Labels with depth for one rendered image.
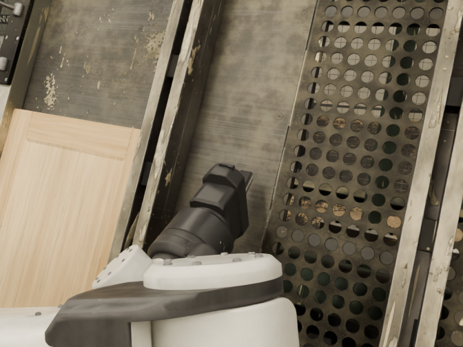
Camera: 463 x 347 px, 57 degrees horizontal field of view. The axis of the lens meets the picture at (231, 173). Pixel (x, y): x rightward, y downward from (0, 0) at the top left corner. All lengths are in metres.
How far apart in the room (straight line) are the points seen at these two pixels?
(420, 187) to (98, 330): 0.45
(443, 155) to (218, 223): 0.31
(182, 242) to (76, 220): 0.39
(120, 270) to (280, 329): 0.26
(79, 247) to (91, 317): 0.64
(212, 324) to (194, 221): 0.32
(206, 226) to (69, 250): 0.40
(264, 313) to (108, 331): 0.07
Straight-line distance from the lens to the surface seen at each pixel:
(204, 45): 0.76
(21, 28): 1.04
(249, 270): 0.22
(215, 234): 0.52
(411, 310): 0.61
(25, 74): 1.04
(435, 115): 0.60
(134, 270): 0.47
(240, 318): 0.22
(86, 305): 0.21
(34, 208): 0.93
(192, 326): 0.22
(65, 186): 0.88
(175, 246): 0.50
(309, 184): 1.82
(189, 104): 0.73
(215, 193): 0.56
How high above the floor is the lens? 1.54
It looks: 24 degrees down
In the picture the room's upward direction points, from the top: straight up
